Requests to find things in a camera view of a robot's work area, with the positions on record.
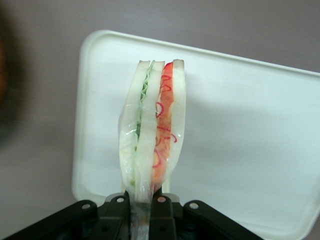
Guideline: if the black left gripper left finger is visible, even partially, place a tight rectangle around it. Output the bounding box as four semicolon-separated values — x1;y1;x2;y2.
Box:
23;190;131;240

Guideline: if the plastic-wrapped sandwich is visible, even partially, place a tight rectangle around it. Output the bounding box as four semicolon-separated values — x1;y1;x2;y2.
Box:
117;58;188;240

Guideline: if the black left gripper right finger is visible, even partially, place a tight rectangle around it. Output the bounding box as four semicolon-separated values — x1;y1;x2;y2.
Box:
148;187;265;240

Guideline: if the white plastic tray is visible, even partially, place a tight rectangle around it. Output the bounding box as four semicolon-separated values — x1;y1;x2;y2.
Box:
71;29;320;240

